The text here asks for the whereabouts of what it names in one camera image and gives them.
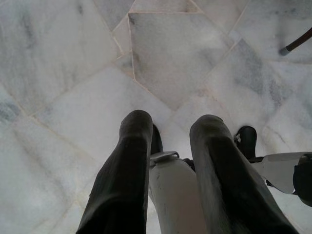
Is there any silver robot leg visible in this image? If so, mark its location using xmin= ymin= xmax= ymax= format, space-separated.
xmin=234 ymin=125 xmax=312 ymax=208
xmin=145 ymin=123 xmax=208 ymax=234

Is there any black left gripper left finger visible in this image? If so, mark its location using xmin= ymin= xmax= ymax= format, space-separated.
xmin=75 ymin=109 xmax=154 ymax=234

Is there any dark wooden chair leg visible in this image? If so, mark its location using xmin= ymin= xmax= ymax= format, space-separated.
xmin=279 ymin=24 xmax=312 ymax=57

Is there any silver robot right leg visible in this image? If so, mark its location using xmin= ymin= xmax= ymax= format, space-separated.
xmin=234 ymin=125 xmax=312 ymax=208

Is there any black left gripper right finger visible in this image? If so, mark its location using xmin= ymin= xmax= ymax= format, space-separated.
xmin=189 ymin=114 xmax=300 ymax=234

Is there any silver robot left leg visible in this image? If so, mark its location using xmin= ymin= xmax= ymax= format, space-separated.
xmin=145 ymin=123 xmax=208 ymax=234

